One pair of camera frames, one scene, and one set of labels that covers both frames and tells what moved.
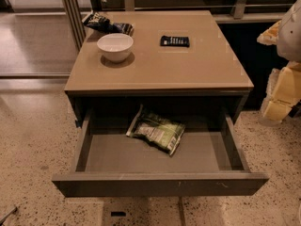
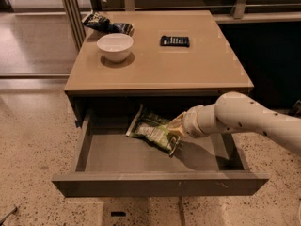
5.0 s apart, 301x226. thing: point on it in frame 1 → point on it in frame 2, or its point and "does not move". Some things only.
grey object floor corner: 12,212 does not move
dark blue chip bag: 98,22 does not move
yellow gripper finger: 270,36 → 179,121
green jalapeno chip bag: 162,132 does not move
